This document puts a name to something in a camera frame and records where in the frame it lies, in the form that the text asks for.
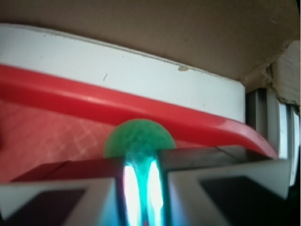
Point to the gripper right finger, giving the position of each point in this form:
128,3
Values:
223,186

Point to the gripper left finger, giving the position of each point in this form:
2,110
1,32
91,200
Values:
65,193

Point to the green dimpled ball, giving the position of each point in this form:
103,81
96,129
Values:
139,142

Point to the red plastic tray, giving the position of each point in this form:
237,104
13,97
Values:
45,119

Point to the brown cardboard panel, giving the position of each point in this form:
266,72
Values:
231,38

